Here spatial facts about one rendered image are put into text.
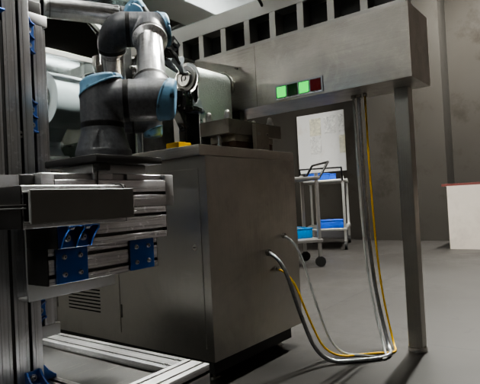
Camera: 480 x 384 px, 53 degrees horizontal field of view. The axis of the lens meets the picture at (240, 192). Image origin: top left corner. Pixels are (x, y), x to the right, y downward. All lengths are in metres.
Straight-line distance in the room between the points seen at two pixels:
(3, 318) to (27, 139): 0.46
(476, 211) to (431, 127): 1.63
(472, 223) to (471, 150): 1.70
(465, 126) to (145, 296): 6.13
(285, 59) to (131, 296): 1.27
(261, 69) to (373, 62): 0.56
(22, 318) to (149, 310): 0.75
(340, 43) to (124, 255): 1.33
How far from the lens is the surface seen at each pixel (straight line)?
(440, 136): 7.13
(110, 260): 1.34
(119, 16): 1.72
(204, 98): 2.20
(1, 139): 1.36
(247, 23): 2.50
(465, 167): 7.48
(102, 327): 2.30
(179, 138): 2.16
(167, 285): 1.93
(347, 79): 2.14
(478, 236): 6.05
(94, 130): 1.32
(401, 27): 2.10
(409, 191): 2.17
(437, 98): 7.20
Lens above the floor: 0.68
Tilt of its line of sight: 1 degrees up
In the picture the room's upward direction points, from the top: 3 degrees counter-clockwise
